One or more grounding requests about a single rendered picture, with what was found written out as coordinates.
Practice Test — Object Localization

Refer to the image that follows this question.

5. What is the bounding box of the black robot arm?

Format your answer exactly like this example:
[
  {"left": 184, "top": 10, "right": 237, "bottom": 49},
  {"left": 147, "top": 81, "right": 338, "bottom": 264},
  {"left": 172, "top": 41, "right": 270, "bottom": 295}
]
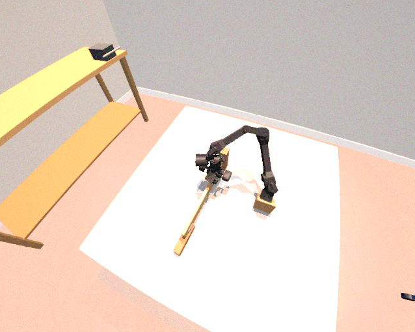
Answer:
[{"left": 195, "top": 124, "right": 278, "bottom": 203}]

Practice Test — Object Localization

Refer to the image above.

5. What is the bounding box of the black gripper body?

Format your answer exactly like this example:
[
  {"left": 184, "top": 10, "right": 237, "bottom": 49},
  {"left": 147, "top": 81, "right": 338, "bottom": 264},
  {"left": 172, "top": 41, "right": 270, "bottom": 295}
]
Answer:
[{"left": 199, "top": 165, "right": 232, "bottom": 182}]

